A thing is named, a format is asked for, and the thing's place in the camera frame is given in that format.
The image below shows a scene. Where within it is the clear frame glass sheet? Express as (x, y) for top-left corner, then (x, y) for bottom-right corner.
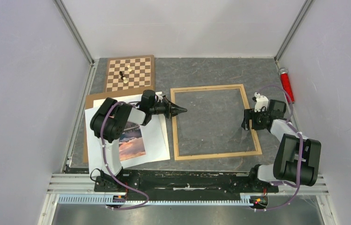
(175, 89), (255, 156)

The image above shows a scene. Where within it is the wooden picture frame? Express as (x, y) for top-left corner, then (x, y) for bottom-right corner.
(170, 84), (262, 161)

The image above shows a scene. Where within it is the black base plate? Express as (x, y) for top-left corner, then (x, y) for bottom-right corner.
(90, 169), (279, 202)

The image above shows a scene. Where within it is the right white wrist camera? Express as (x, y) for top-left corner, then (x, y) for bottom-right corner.
(253, 92), (269, 113)

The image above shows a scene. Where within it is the landscape photo print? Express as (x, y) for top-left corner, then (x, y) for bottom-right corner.
(119, 122), (146, 161)

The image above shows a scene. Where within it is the cream photo mat board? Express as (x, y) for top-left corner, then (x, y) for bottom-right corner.
(84, 91), (171, 178)

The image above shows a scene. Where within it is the brown frame backing board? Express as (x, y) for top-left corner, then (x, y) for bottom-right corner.
(83, 85), (155, 163)

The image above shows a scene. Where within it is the white slotted cable duct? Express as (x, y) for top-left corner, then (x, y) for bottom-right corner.
(58, 194), (264, 207)

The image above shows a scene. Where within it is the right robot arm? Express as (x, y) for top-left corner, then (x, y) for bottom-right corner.
(241, 96), (321, 191)

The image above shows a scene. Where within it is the black chess piece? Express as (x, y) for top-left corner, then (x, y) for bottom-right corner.
(119, 71), (125, 80)

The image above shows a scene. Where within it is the wooden chessboard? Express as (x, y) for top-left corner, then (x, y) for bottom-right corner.
(104, 55), (155, 92)

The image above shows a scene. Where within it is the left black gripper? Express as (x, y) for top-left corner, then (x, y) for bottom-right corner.
(150, 97), (187, 119)

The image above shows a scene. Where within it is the red glitter microphone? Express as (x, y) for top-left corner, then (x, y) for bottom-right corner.
(278, 67), (295, 104)

